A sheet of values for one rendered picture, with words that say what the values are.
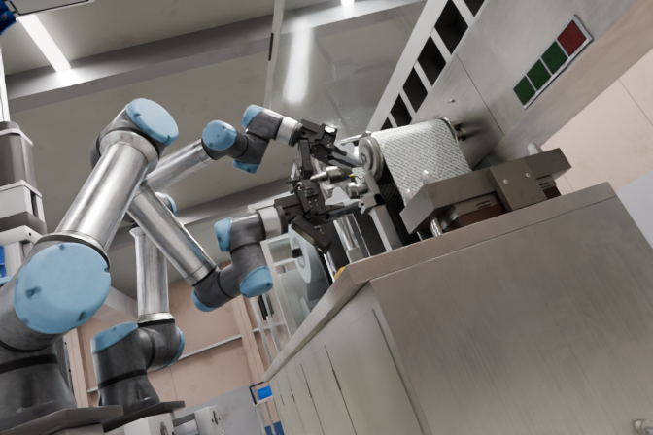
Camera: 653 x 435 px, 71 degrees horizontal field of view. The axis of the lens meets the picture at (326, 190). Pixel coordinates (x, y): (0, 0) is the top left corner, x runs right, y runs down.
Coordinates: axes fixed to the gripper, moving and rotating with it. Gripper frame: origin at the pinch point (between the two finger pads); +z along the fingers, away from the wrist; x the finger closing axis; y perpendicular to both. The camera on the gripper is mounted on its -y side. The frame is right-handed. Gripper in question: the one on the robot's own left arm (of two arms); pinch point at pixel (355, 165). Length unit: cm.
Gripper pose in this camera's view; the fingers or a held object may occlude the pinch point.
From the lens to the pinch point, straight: 134.5
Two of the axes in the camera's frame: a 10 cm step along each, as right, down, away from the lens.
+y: 3.3, -8.2, 4.7
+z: 9.3, 3.8, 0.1
